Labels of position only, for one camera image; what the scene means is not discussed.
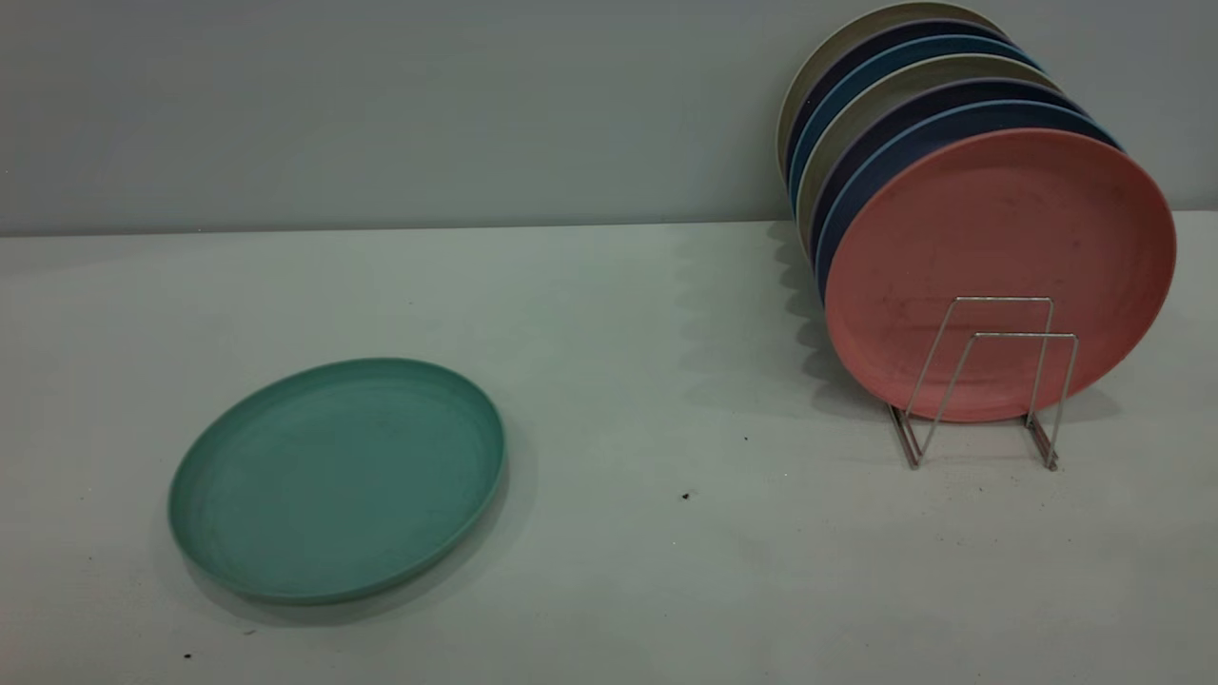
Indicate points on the pink plastic plate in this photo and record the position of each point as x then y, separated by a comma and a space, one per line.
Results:
999, 228

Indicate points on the green plastic plate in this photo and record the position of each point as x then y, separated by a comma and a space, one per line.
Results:
333, 476

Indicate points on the beige plastic plate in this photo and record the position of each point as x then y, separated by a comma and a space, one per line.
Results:
885, 19
942, 68

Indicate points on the blue plastic plate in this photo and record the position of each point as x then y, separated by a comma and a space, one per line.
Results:
952, 45
999, 114

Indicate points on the dark purple plastic plate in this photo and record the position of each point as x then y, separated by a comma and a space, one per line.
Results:
980, 90
942, 28

